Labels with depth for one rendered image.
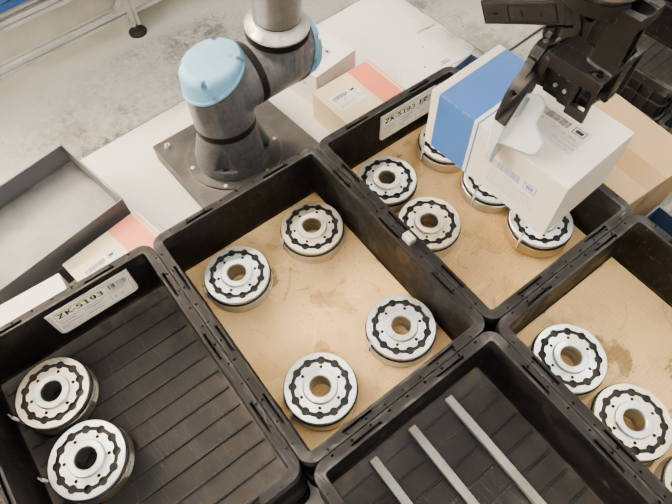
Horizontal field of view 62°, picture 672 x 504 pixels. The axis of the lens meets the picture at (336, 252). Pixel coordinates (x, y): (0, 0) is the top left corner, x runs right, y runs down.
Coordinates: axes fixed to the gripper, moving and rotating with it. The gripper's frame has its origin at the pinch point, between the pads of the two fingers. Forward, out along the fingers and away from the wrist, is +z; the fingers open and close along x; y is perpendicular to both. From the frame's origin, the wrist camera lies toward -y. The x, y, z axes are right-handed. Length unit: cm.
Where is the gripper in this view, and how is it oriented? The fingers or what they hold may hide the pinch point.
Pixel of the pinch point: (524, 126)
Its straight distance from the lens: 72.5
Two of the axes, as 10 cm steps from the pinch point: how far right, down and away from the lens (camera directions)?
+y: 6.5, 6.5, -3.9
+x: 7.6, -5.7, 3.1
